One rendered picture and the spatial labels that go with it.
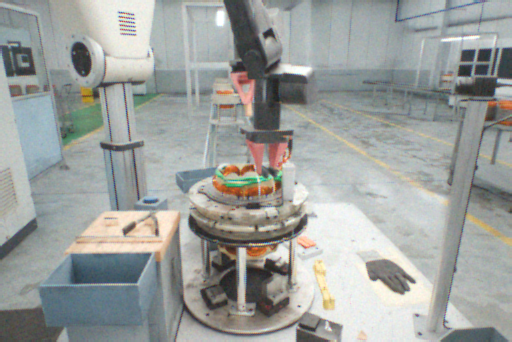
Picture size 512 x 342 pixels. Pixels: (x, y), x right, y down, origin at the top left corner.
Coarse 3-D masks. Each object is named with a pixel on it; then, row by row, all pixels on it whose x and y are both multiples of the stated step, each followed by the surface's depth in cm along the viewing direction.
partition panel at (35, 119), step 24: (0, 24) 351; (24, 24) 395; (0, 48) 350; (24, 48) 393; (24, 72) 392; (48, 96) 445; (24, 120) 389; (48, 120) 443; (24, 144) 387; (48, 144) 441; (48, 168) 439
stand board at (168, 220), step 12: (108, 216) 84; (120, 216) 84; (132, 216) 84; (156, 216) 84; (168, 216) 84; (180, 216) 88; (96, 228) 78; (108, 228) 78; (120, 228) 78; (144, 228) 78; (168, 228) 78; (168, 240) 75; (72, 252) 68; (156, 252) 69
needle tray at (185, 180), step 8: (208, 168) 123; (216, 168) 124; (176, 176) 118; (184, 176) 120; (192, 176) 121; (200, 176) 123; (208, 176) 124; (184, 184) 110; (192, 184) 111; (184, 192) 111; (216, 248) 123
